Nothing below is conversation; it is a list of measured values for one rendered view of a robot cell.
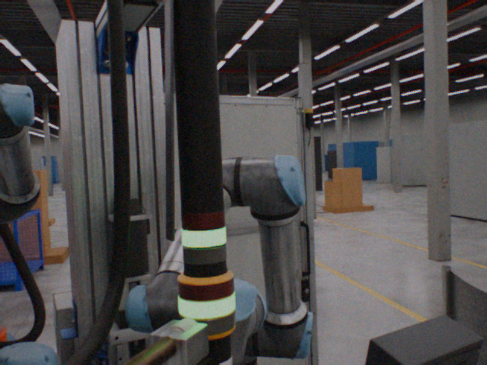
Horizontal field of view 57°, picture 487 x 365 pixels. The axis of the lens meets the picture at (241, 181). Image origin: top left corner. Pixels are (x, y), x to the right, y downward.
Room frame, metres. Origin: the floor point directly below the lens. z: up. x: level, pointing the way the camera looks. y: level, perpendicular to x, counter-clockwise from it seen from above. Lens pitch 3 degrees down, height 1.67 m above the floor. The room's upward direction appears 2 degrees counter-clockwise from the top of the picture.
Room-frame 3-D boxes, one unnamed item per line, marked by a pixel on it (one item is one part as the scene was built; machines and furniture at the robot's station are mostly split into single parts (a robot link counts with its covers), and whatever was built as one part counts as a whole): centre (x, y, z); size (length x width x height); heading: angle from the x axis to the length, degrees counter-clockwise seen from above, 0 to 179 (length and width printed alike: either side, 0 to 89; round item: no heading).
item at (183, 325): (0.31, 0.05, 1.54); 0.02 x 0.02 x 0.02; 65
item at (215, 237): (0.34, 0.03, 1.61); 0.03 x 0.03 x 0.01
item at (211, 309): (0.34, 0.03, 1.56); 0.04 x 0.04 x 0.01
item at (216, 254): (0.34, 0.03, 1.59); 0.03 x 0.03 x 0.01
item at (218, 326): (0.34, 0.03, 1.54); 0.04 x 0.04 x 0.01
